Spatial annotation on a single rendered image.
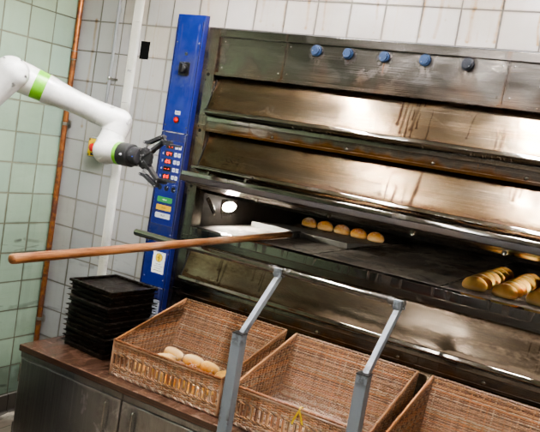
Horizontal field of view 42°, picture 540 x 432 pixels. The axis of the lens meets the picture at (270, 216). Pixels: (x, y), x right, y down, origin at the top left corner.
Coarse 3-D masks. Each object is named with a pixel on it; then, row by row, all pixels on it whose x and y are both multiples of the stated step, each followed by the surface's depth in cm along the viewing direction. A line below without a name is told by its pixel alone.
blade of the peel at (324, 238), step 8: (256, 224) 369; (264, 224) 367; (272, 224) 390; (280, 224) 400; (304, 232) 379; (312, 232) 384; (320, 232) 389; (312, 240) 354; (320, 240) 352; (328, 240) 350; (336, 240) 368; (344, 240) 373; (352, 240) 379; (344, 248) 346
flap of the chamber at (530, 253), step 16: (224, 192) 321; (240, 192) 302; (256, 192) 298; (304, 208) 296; (320, 208) 283; (336, 208) 279; (368, 224) 289; (384, 224) 273; (400, 224) 266; (416, 224) 263; (448, 240) 269; (464, 240) 256; (480, 240) 251; (496, 240) 249; (528, 256) 252
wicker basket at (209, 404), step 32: (160, 320) 317; (192, 320) 326; (224, 320) 319; (256, 320) 312; (128, 352) 289; (160, 352) 321; (192, 352) 322; (224, 352) 315; (256, 352) 285; (160, 384) 280; (192, 384) 273
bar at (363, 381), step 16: (160, 240) 294; (176, 240) 291; (224, 256) 279; (240, 256) 276; (272, 272) 268; (288, 272) 264; (272, 288) 263; (336, 288) 255; (352, 288) 252; (256, 304) 259; (400, 304) 242; (240, 336) 248; (384, 336) 236; (240, 352) 250; (240, 368) 252; (368, 368) 229; (224, 384) 252; (368, 384) 226; (224, 400) 252; (352, 400) 227; (224, 416) 252; (352, 416) 227
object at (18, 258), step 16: (192, 240) 276; (208, 240) 286; (224, 240) 295; (240, 240) 307; (256, 240) 321; (16, 256) 201; (32, 256) 206; (48, 256) 211; (64, 256) 217; (80, 256) 223
